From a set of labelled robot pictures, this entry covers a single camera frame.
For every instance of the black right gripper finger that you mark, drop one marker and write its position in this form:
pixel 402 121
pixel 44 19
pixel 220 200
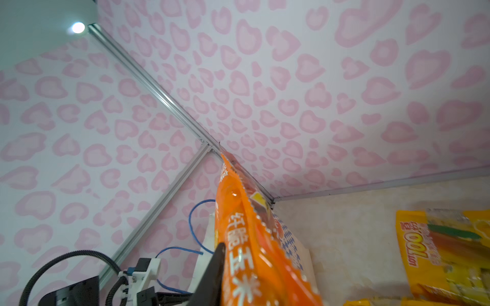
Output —
pixel 209 290

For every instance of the orange corn snack bag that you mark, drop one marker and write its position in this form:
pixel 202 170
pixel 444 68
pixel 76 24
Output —
pixel 257 270

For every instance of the checkered paper bag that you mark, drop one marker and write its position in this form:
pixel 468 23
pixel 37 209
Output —
pixel 294 250

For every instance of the yellow fruit candy bag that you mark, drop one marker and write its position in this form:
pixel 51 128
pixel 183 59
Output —
pixel 445 253

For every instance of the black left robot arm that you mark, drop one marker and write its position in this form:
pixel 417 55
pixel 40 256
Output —
pixel 83 293

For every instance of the yellow candy bag far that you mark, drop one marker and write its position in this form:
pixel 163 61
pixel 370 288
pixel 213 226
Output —
pixel 382 301

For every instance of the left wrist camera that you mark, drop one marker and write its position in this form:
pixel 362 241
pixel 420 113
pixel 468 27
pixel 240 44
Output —
pixel 137 288

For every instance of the aluminium diagonal frame bar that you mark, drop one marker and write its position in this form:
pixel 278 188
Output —
pixel 159 212

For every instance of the aluminium frame post left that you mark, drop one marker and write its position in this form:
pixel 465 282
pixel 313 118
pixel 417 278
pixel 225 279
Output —
pixel 145 79

